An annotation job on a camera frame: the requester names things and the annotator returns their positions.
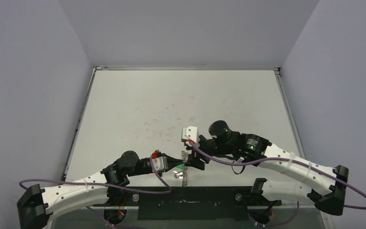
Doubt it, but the metal disc with keyrings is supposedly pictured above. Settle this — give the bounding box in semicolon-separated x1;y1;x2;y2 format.
173;151;189;187

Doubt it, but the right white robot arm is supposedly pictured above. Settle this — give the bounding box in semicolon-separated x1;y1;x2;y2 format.
181;120;349;216

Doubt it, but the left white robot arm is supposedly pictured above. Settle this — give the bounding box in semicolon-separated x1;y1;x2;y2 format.
17;151;187;229

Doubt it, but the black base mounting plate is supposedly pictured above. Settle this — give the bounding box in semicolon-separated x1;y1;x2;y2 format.
103;186;282;221

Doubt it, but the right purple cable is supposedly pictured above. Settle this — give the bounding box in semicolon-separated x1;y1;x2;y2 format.
186;140;366;210

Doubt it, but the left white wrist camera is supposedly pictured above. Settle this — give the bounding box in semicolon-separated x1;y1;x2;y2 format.
150;152;168;172

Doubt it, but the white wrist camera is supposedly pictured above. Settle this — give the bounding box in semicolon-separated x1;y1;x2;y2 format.
181;126;200;147
150;152;168;172

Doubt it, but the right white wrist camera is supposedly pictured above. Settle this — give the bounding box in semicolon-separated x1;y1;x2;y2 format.
181;126;200;147

